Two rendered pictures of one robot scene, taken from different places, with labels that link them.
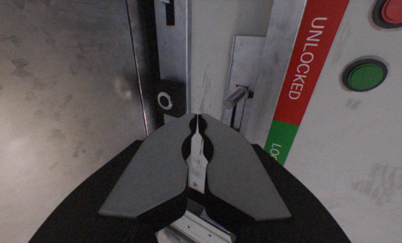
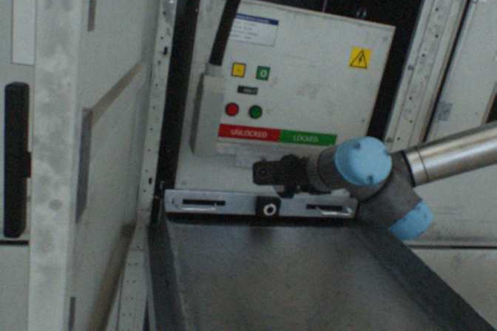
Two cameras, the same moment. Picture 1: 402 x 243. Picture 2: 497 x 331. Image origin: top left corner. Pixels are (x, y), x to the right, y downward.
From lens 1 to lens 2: 0.86 m
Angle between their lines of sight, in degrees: 15
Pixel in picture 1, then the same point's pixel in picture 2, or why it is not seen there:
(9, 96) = (267, 261)
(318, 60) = (248, 128)
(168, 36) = (231, 205)
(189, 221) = not seen: hidden behind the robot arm
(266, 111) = (272, 150)
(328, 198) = (325, 106)
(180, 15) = (221, 196)
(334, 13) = (231, 127)
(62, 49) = (245, 247)
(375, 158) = (294, 95)
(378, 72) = (254, 109)
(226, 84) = not seen: hidden behind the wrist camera
